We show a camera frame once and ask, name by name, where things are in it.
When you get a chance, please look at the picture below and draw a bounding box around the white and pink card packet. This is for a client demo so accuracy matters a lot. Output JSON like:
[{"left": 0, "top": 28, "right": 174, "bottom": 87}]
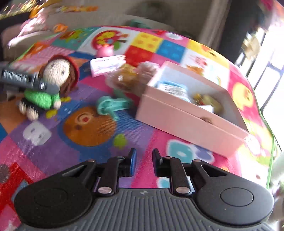
[{"left": 90, "top": 55, "right": 126, "bottom": 77}]

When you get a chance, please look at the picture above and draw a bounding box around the pink pig toy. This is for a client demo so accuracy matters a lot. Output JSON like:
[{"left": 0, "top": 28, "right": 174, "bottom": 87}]
[{"left": 96, "top": 43, "right": 114, "bottom": 58}]

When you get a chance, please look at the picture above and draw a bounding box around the colourful cartoon play mat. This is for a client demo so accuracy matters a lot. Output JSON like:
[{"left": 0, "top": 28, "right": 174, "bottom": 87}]
[{"left": 0, "top": 25, "right": 278, "bottom": 231}]

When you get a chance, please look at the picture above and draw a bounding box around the blue-lidded jar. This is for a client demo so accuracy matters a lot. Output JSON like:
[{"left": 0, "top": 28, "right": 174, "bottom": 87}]
[{"left": 156, "top": 81, "right": 191, "bottom": 103}]

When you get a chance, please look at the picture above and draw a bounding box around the black window grille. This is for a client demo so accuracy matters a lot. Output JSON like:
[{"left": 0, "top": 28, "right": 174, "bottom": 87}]
[{"left": 233, "top": 22, "right": 284, "bottom": 112}]

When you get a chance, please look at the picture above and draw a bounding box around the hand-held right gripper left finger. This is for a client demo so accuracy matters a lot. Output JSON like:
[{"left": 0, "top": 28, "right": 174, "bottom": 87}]
[{"left": 59, "top": 148, "right": 137, "bottom": 196}]

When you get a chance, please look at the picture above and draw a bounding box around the bread packet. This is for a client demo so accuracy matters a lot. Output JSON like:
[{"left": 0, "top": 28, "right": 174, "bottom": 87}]
[{"left": 105, "top": 62, "right": 160, "bottom": 92}]

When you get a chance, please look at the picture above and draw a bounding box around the beige curtain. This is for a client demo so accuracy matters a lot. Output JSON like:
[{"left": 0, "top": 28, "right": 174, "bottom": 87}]
[{"left": 197, "top": 0, "right": 233, "bottom": 44}]

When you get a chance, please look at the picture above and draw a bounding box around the yellow green wrapped item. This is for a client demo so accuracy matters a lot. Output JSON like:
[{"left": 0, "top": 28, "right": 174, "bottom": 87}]
[{"left": 192, "top": 93, "right": 223, "bottom": 112}]

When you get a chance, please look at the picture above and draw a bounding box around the orange plush toy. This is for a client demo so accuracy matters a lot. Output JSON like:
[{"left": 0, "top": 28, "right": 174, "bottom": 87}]
[{"left": 53, "top": 23, "right": 67, "bottom": 33}]

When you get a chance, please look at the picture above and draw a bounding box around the teal plastic toy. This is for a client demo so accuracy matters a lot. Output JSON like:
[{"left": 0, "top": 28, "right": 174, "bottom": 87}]
[{"left": 96, "top": 95, "right": 132, "bottom": 121}]

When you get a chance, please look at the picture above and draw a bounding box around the cream hanging cloth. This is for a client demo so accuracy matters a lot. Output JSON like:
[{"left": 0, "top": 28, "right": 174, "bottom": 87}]
[{"left": 241, "top": 37, "right": 261, "bottom": 55}]

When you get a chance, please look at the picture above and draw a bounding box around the pink cardboard box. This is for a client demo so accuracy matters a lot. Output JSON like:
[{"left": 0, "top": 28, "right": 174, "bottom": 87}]
[{"left": 135, "top": 61, "right": 250, "bottom": 158}]

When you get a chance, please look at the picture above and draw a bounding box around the teal plastic object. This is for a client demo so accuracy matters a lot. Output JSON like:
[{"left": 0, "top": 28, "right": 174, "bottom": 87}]
[{"left": 127, "top": 20, "right": 147, "bottom": 28}]

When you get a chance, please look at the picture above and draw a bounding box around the pink plush toy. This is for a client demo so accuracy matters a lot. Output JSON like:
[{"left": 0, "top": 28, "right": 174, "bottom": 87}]
[{"left": 8, "top": 4, "right": 51, "bottom": 46}]

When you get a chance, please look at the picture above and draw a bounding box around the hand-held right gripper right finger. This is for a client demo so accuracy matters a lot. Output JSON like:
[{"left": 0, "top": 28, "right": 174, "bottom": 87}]
[{"left": 152, "top": 148, "right": 225, "bottom": 196}]

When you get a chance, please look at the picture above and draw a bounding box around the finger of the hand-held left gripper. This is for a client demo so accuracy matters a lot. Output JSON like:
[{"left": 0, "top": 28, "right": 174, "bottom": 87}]
[{"left": 31, "top": 74, "right": 60, "bottom": 94}]

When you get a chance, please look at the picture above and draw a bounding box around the knitted doll green sweater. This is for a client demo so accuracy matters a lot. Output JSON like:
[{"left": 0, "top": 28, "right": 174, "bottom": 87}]
[{"left": 18, "top": 55, "right": 80, "bottom": 121}]

